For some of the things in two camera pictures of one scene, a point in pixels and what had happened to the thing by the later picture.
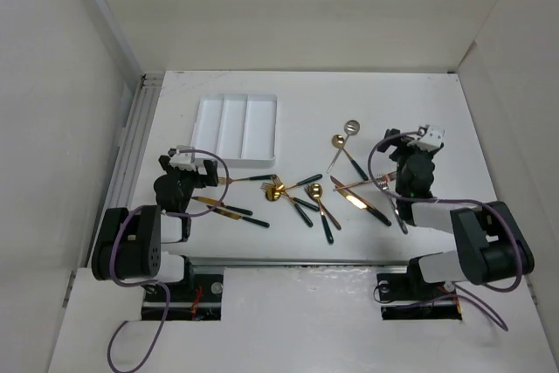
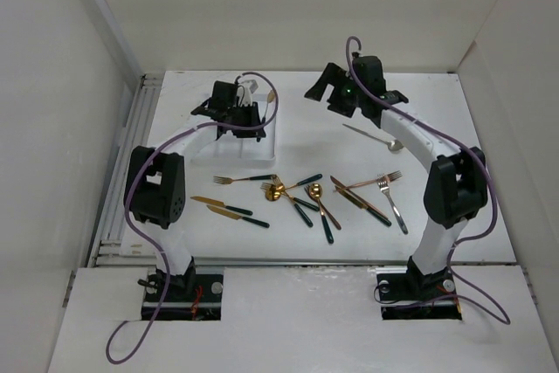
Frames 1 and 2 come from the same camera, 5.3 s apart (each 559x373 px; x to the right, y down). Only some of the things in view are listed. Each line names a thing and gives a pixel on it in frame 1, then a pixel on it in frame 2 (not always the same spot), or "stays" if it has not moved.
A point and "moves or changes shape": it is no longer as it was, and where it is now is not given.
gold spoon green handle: x=315 y=191 stays
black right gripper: x=401 y=143 -> x=336 y=76
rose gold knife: x=359 y=196 stays
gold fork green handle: x=223 y=179 stays
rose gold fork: x=381 y=180 stays
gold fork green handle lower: x=279 y=183 stays
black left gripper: x=208 y=179 -> x=250 y=111
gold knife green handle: x=373 y=211 stays
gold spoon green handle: x=338 y=141 -> x=271 y=95
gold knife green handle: x=237 y=217 stays
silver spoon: x=351 y=127 moves or changes shape
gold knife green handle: x=236 y=209 stays
